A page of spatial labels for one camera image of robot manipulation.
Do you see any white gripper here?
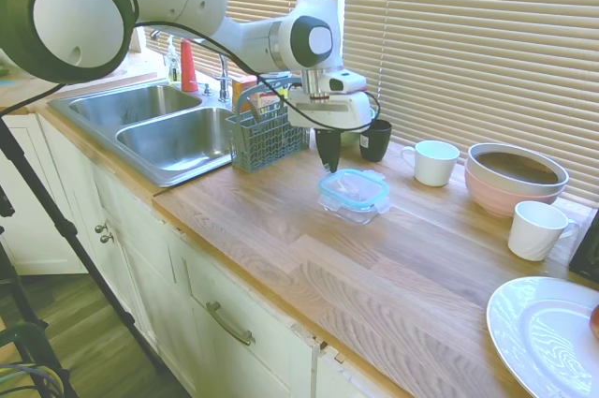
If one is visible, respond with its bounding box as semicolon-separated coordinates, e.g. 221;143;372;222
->
285;88;375;173

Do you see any clear container with blue lid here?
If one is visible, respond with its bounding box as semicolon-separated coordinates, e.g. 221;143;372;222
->
317;168;391;214

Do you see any clear glass food container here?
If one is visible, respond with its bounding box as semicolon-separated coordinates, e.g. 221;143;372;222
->
320;196;383;227

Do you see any black mug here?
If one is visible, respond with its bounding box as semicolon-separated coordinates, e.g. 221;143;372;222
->
358;119;393;163

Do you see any grey plastic cutlery basket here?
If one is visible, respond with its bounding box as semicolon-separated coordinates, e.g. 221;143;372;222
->
226;79;313;172

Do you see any orange carton box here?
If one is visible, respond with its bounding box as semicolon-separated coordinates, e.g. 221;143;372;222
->
232;78;258;113

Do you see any wide white mug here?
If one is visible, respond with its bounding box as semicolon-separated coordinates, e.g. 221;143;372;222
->
401;140;461;187

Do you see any steel kitchen faucet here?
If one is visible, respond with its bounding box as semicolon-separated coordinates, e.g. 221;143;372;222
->
148;27;233;104

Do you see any stainless steel sink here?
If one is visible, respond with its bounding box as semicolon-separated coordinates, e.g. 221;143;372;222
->
46;83;244;188

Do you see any red cone bottle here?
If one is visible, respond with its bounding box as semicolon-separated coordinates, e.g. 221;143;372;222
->
180;38;199;93

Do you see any pink bowl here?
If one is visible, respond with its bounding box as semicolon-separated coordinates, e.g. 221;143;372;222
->
464;161;565;219

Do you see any wide beige window blind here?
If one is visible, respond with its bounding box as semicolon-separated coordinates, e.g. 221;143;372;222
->
345;0;599;207

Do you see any clear soap bottle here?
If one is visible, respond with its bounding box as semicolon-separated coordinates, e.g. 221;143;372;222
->
166;35;182;85

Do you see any grey bowl with brown inside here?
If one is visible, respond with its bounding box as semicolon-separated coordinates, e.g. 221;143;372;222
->
466;142;571;198

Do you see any white kitchen base cabinet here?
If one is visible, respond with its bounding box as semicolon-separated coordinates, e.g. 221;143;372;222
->
0;111;403;398

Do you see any white cup with swirl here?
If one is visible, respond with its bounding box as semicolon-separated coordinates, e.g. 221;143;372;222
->
507;199;581;262

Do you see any black countertop appliance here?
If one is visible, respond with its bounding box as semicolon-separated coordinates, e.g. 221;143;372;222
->
568;208;599;285

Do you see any white plate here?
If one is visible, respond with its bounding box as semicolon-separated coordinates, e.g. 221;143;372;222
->
485;275;599;398

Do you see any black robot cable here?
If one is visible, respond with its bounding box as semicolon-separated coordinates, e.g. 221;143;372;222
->
0;18;383;132

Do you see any steel drawer handle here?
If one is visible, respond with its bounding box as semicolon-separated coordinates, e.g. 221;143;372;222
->
205;302;256;347

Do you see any black camera stand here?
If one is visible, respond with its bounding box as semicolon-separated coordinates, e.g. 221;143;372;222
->
0;114;163;398

